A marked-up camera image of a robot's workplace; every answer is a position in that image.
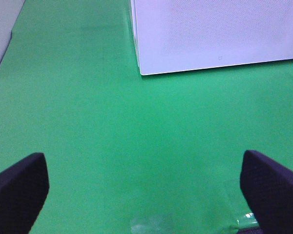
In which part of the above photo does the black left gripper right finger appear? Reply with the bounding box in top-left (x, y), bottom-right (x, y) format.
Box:
top-left (240, 150), bottom-right (293, 234)

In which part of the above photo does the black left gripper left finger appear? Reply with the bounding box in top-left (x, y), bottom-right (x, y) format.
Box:
top-left (0, 153), bottom-right (49, 234)

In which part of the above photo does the green table mat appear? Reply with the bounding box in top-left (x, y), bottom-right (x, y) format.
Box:
top-left (0, 0), bottom-right (293, 234)

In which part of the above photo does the white microwave door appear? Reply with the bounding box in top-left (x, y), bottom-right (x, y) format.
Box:
top-left (135, 0), bottom-right (293, 75)

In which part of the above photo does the white microwave oven body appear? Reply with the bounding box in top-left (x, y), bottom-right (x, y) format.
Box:
top-left (130, 0), bottom-right (140, 67)

